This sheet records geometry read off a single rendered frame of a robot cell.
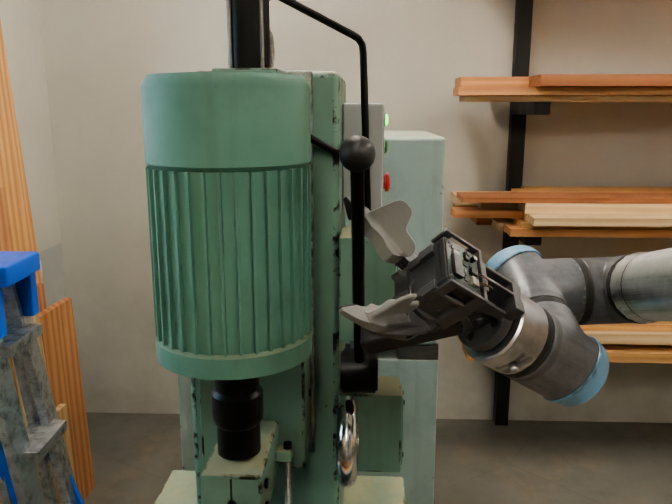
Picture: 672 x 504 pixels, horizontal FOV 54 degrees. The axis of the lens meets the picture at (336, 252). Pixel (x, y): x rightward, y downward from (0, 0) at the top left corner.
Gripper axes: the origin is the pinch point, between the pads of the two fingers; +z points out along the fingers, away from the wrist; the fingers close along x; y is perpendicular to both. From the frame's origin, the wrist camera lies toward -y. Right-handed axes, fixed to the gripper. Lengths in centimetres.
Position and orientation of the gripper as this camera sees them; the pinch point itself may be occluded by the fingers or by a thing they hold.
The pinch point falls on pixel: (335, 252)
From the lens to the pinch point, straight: 65.6
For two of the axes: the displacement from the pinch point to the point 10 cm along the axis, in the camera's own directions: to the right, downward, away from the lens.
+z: -7.8, -4.4, -4.4
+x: -0.4, 7.4, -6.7
